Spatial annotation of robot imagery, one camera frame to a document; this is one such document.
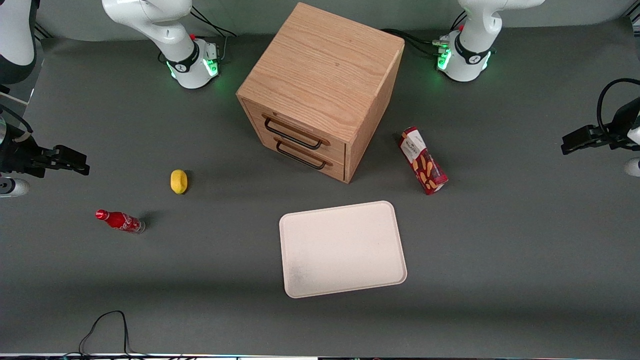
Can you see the wooden drawer front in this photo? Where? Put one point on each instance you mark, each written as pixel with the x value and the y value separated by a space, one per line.
pixel 255 112
pixel 265 137

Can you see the red cola bottle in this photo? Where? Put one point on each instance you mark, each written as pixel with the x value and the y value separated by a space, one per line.
pixel 120 221

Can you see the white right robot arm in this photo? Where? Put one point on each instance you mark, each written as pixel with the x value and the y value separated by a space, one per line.
pixel 150 15

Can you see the yellow lemon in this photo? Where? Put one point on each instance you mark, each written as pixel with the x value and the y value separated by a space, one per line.
pixel 179 181

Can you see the wooden two-drawer cabinet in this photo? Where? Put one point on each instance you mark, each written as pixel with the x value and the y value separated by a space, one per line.
pixel 320 65

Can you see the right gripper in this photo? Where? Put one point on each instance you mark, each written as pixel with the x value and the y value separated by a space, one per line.
pixel 20 154

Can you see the beige plastic tray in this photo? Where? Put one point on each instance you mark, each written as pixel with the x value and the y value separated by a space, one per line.
pixel 342 250

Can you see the red cookie box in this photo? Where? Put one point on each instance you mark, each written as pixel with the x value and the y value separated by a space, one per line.
pixel 424 162

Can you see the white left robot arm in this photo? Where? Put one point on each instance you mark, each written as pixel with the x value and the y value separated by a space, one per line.
pixel 472 30

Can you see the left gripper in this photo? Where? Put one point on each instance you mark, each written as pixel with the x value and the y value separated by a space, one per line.
pixel 616 136

